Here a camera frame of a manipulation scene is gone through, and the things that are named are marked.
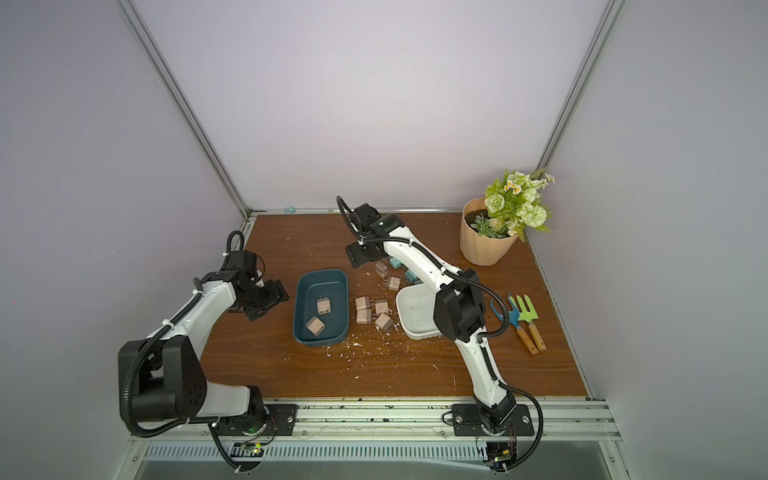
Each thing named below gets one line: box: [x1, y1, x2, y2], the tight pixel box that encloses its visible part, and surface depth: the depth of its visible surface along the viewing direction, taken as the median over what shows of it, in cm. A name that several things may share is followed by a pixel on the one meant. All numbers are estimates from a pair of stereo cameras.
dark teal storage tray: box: [293, 269, 349, 348], surface depth 94 cm
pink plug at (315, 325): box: [305, 316, 326, 337], surface depth 89 cm
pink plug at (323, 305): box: [317, 294, 332, 315], surface depth 94 cm
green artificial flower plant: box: [470, 167, 556, 241], surface depth 86 cm
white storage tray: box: [396, 284, 442, 341], surface depth 92 cm
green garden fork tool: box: [509, 294, 547, 352], surface depth 94 cm
